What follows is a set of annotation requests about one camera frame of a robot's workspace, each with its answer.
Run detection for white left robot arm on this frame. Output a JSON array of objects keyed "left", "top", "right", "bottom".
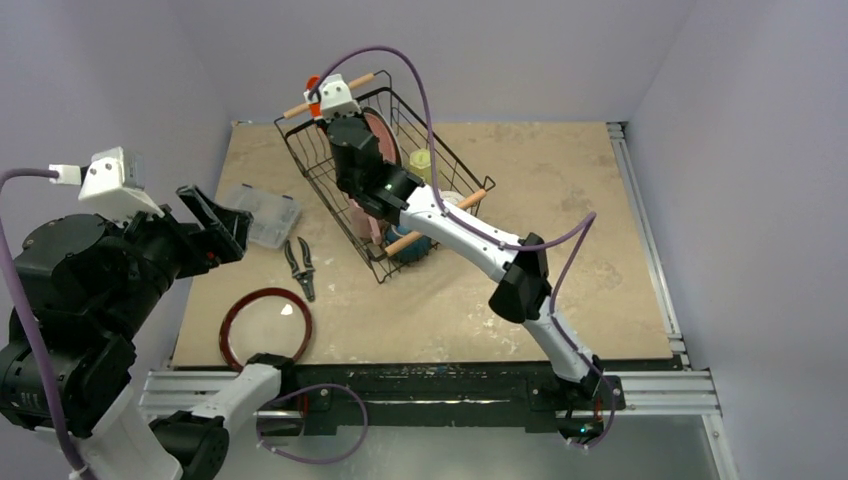
[{"left": 1, "top": 186, "right": 298, "bottom": 479}]

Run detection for white cup with handle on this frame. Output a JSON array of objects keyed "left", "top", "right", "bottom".
[{"left": 439, "top": 190, "right": 465, "bottom": 206}]

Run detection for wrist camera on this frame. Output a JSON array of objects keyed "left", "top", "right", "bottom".
[
  {"left": 48, "top": 147, "right": 165, "bottom": 224},
  {"left": 314, "top": 74, "right": 362, "bottom": 122}
]

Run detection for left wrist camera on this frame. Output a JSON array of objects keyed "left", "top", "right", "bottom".
[{"left": 48, "top": 147, "right": 165, "bottom": 224}]

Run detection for black wire dish rack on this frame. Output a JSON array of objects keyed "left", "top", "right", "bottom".
[{"left": 274, "top": 70, "right": 496, "bottom": 284}]

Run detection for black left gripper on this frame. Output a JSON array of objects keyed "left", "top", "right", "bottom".
[{"left": 100, "top": 178, "right": 253, "bottom": 333}]

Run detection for yellow-green mug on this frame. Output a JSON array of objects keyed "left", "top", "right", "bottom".
[{"left": 407, "top": 148, "right": 438, "bottom": 186}]

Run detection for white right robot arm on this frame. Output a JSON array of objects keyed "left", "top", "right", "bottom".
[{"left": 324, "top": 115, "right": 603, "bottom": 407}]

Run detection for orange plate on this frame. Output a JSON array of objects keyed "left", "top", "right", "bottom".
[{"left": 304, "top": 75, "right": 322, "bottom": 119}]

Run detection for dark red clear plate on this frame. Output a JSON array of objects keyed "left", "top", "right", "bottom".
[{"left": 218, "top": 287, "right": 314, "bottom": 371}]

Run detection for light pink mug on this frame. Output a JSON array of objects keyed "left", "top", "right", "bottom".
[{"left": 348, "top": 198, "right": 385, "bottom": 247}]

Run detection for dark blue beige bowl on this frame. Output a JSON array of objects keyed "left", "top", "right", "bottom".
[{"left": 384, "top": 225, "right": 433, "bottom": 264}]

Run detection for black pliers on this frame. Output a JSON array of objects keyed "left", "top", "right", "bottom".
[{"left": 283, "top": 237, "right": 316, "bottom": 303}]

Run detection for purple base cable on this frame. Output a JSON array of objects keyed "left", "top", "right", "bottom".
[{"left": 255, "top": 384, "right": 369, "bottom": 466}]

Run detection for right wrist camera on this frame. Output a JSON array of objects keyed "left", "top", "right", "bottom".
[{"left": 314, "top": 74, "right": 362, "bottom": 122}]

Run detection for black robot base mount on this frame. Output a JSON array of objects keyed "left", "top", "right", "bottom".
[{"left": 258, "top": 361, "right": 626, "bottom": 442}]

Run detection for clear plastic screw box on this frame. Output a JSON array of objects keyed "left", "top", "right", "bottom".
[{"left": 222, "top": 184, "right": 302, "bottom": 250}]

